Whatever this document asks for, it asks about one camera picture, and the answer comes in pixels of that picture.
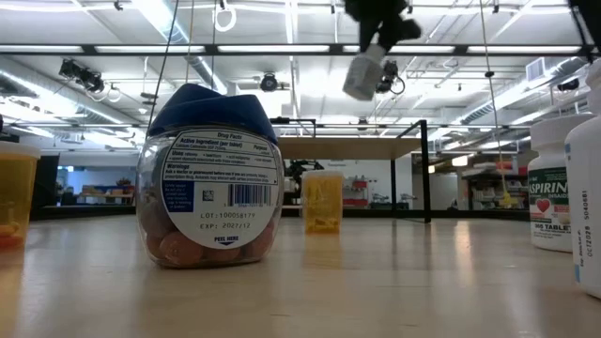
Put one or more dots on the background black robot arm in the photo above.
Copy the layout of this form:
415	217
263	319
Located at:
296	171

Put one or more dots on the wooden shelf black metal frame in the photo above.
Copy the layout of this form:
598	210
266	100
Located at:
357	148

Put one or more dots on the white bottle blue-edged label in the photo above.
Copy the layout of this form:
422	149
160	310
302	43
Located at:
587	197

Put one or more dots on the white aspirin bottle green label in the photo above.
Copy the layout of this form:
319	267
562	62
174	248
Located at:
547	202

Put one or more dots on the round black ceiling camera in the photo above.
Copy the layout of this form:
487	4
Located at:
269	82

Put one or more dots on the black ceiling camera cluster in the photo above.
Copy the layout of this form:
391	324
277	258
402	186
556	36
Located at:
82	75

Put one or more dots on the clear jar blue cap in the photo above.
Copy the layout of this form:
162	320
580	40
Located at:
206	197

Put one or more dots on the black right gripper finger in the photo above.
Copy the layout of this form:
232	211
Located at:
369	35
399	29

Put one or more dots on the red storage rack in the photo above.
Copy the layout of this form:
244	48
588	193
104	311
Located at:
355	190

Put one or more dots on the black overhead beam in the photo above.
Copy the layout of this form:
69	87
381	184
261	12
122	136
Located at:
211	49

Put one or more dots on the black background cabinet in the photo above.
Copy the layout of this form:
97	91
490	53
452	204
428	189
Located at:
44	188

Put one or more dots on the background storage shelves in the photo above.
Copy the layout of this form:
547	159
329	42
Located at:
493	188

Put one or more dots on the background workbench with items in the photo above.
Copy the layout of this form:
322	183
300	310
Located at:
108	195

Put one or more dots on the amber pill bottle white cap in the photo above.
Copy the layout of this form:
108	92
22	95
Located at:
16	188
322	202

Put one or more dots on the black table frame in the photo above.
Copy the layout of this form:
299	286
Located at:
366	214

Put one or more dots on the small black ceiling camera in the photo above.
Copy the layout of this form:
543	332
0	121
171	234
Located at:
568	84

